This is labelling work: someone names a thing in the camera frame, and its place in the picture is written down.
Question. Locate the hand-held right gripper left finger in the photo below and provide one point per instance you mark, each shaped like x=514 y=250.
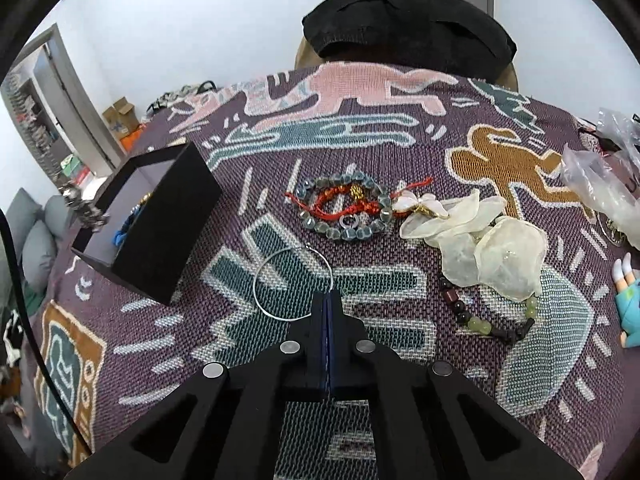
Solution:
x=320 y=350

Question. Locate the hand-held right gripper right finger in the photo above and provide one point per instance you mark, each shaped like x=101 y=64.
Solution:
x=336 y=350

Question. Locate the silver hoop bangle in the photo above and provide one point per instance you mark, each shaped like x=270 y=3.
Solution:
x=254 y=284

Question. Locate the white gold butterfly clip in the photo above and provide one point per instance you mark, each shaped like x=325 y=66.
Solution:
x=407 y=205

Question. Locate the white organza pouches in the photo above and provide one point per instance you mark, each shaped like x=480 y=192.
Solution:
x=505 y=255

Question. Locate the black jewelry box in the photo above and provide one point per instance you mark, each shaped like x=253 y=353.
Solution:
x=170 y=220

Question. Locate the printed purple blanket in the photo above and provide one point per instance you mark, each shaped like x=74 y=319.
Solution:
x=400 y=135

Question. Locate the dark metal trinket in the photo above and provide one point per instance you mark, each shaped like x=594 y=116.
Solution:
x=85 y=210

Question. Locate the orange box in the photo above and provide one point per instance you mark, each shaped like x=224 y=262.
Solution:
x=132 y=142

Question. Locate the black shoe rack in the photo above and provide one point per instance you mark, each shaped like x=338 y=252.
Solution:
x=175 y=95

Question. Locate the blue doll figure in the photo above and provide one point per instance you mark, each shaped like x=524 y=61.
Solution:
x=631 y=305

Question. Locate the gold filigree ornament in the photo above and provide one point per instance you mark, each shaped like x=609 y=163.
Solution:
x=614 y=232

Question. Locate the grey sofa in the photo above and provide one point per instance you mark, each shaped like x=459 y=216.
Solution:
x=35 y=250

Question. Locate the open cardboard box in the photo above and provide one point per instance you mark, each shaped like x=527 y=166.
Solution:
x=120 y=115

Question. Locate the clear plastic bag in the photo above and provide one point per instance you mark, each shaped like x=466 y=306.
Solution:
x=595 y=180

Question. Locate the black cloth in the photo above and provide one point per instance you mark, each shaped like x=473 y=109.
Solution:
x=400 y=25

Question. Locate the open grey door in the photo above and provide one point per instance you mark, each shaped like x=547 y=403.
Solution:
x=75 y=100

